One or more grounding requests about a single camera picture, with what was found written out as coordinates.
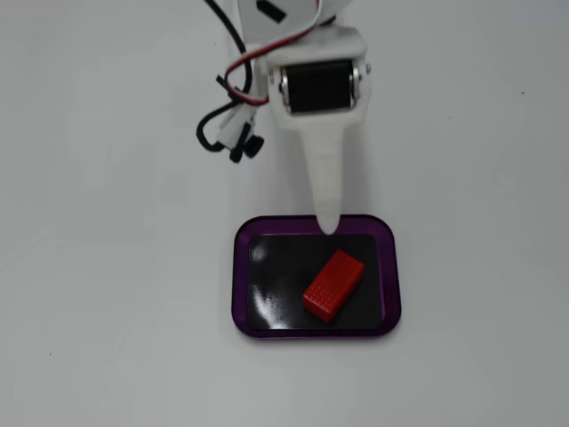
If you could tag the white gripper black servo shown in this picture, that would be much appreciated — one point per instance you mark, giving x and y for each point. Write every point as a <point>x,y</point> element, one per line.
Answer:
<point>318,89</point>

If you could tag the red textured rectangular block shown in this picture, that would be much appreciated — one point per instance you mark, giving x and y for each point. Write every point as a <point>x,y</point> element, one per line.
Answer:
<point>333,284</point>

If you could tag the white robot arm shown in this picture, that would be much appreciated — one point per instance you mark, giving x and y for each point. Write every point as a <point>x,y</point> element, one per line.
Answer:
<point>293,26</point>

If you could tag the purple tray with black base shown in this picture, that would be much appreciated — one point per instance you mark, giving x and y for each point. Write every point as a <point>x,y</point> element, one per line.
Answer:
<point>266,276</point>

